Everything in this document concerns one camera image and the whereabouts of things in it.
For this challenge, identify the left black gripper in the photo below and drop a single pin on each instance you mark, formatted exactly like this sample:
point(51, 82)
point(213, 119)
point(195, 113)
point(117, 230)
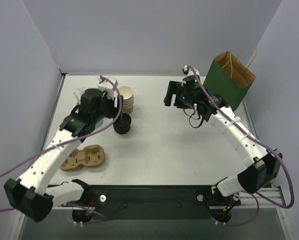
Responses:
point(117, 107)

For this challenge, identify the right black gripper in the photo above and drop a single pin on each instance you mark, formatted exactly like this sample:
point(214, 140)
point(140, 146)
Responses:
point(176, 93)

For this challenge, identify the brown cardboard cup carrier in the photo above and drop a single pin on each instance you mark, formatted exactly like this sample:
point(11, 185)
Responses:
point(91, 156)

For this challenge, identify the green paper bag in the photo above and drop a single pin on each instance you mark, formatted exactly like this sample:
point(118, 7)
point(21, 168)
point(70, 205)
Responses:
point(229, 78)

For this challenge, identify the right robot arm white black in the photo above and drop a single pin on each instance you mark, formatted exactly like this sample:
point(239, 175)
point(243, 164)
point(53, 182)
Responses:
point(261, 165)

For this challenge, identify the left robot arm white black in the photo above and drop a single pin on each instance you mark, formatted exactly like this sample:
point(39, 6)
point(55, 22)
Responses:
point(30, 192)

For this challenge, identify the blue straw holder cup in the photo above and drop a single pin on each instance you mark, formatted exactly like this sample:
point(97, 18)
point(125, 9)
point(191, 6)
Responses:
point(99, 126)

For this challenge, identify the stack of black lids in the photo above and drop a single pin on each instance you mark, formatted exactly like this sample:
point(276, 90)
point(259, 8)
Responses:
point(123, 125)

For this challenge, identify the stack of paper cups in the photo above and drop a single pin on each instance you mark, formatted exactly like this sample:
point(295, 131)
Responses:
point(128, 99)

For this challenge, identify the white wrapped straws bundle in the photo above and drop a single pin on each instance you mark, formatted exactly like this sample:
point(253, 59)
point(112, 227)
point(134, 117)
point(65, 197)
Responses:
point(79, 93)

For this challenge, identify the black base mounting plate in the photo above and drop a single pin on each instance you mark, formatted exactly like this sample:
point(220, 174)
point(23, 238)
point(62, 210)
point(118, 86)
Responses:
point(153, 202)

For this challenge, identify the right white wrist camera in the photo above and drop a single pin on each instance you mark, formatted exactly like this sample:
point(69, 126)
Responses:
point(190, 73)

